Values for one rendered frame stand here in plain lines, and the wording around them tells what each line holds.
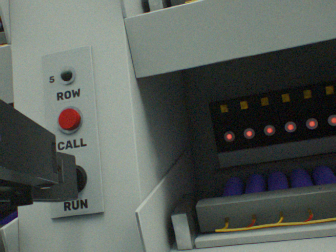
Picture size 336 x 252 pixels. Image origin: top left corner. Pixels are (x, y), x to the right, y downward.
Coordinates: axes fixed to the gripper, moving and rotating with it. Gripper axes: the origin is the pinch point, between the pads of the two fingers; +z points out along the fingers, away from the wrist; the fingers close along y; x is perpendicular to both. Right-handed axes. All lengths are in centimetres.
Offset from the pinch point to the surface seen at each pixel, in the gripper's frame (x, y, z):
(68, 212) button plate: -2.2, -0.6, 4.6
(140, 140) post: 2.3, 4.7, 6.1
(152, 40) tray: 9.4, 6.5, 5.5
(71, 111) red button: 4.8, 0.3, 4.2
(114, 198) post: -1.6, 2.8, 4.8
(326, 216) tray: -4.4, 16.6, 11.8
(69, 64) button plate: 8.5, 0.2, 4.6
